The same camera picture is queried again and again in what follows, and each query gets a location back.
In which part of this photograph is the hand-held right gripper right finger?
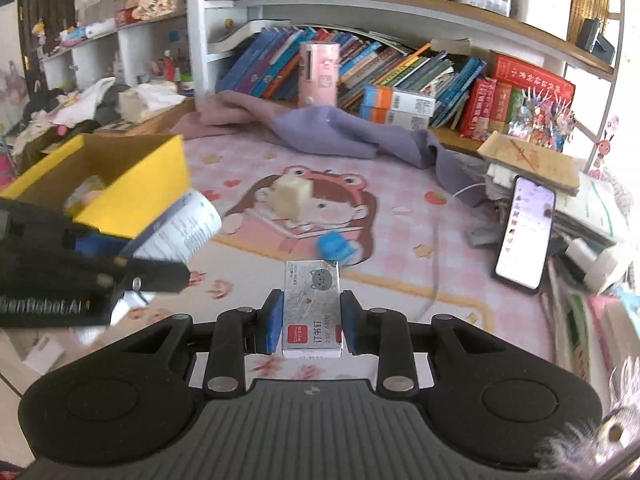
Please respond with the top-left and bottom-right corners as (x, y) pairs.
(339, 290), (521, 400)

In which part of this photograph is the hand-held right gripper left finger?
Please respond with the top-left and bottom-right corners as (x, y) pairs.
(107, 289), (285, 400)

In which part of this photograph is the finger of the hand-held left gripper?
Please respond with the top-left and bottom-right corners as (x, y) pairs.
(95, 255), (192, 295)
(0, 197), (130, 266)

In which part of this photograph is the grey staple box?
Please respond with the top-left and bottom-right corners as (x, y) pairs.
(281, 259), (345, 359)

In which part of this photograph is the white printed bottle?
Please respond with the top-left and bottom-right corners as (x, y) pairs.
(132, 190), (223, 266)

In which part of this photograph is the yellow cardboard box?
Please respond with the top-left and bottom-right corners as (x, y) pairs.
(0, 132), (192, 240)

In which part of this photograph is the pink printed tablecloth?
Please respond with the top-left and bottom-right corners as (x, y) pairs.
(90, 135), (621, 396)

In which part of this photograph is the small blue block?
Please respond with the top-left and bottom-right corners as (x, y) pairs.
(316, 231), (360, 266)

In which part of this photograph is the pile of clothes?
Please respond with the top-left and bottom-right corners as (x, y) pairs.
(10, 77), (128, 161)

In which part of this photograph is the cream white cube block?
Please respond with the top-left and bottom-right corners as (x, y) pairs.
(270, 174), (316, 223)

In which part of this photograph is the cream cloth bundle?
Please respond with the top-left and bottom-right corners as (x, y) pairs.
(118, 82), (193, 123)

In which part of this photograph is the purple cloth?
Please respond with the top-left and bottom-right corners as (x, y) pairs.
(172, 90), (488, 208)

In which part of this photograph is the black smartphone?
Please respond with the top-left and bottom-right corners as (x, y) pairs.
(492, 175), (557, 293)

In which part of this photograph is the white low shelf unit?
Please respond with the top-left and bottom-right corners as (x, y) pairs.
(40, 10), (193, 96)

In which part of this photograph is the orange white carton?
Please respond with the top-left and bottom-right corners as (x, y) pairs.
(363, 84), (437, 117)
(360, 105), (431, 131)

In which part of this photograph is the tissue pack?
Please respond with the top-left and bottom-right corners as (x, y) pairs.
(85, 17), (118, 40)

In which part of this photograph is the row of leaning books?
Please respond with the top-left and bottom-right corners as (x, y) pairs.
(216, 27), (488, 128)

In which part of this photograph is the stack of thick books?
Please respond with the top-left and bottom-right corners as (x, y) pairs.
(540, 260), (640, 396)

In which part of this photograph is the brown paper notebook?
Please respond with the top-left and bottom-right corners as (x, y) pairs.
(477, 131), (582, 196)

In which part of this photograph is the white bookshelf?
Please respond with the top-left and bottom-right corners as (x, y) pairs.
(185, 0), (626, 156)

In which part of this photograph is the pink cylinder dispenser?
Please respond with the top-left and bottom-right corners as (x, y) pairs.
(298, 41), (342, 109)

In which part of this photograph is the white plug adapter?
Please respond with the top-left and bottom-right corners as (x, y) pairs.
(565, 237), (628, 291)

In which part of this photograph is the pile of papers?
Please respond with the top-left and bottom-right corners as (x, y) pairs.
(465, 160), (631, 248)

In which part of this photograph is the colourful figure stand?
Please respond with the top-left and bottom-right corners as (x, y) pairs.
(507, 87), (576, 153)

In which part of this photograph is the red boxed book set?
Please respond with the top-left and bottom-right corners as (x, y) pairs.
(460, 52), (576, 143)

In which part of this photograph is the cartoon sticker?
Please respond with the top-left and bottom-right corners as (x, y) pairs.
(590, 127), (618, 171)

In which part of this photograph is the white storage box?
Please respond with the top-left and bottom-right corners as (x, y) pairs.
(511, 0), (572, 41)

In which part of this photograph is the black stand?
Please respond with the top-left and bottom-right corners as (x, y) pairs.
(580, 17), (616, 63)

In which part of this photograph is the white cable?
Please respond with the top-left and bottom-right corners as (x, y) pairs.
(420, 182), (488, 321)

